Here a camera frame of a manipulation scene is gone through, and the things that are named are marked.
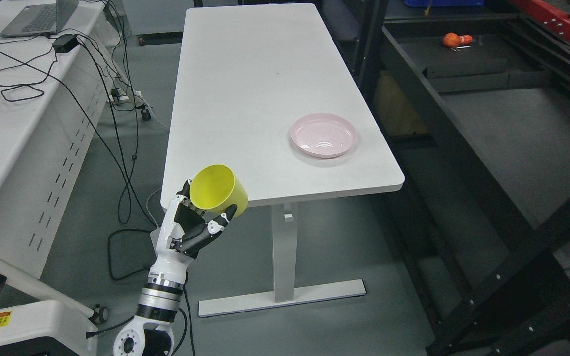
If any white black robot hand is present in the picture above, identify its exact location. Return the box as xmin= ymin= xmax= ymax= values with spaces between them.
xmin=145 ymin=179 xmax=239 ymax=291

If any yellow plastic cup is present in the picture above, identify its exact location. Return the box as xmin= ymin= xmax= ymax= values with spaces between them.
xmin=190 ymin=164 xmax=248 ymax=216

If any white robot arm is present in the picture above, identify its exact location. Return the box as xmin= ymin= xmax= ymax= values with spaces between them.
xmin=112 ymin=277 xmax=186 ymax=356

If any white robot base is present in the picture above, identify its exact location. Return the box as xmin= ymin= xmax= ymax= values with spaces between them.
xmin=0 ymin=300 xmax=98 ymax=356

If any orange object on shelf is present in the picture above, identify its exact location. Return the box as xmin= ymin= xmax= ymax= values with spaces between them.
xmin=442 ymin=32 xmax=473 ymax=49

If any black metal shelf rack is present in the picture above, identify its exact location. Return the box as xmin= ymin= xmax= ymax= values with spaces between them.
xmin=342 ymin=0 xmax=570 ymax=356

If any white power strip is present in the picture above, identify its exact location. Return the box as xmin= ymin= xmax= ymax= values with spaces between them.
xmin=109 ymin=88 xmax=144 ymax=107

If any white standing desk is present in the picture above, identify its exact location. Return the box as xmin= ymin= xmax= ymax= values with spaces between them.
xmin=160 ymin=3 xmax=405 ymax=317

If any pink plastic plate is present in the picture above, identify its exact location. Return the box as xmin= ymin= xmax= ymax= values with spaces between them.
xmin=289 ymin=113 xmax=358 ymax=159

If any white left office desk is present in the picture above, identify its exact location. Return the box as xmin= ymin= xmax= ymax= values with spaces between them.
xmin=0 ymin=0 xmax=114 ymax=318

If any black power adapter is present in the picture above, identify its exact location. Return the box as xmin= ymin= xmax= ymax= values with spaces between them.
xmin=52 ymin=34 xmax=80 ymax=54

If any grey laptop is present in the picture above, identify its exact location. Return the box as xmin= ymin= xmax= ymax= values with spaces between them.
xmin=0 ymin=0 xmax=79 ymax=38

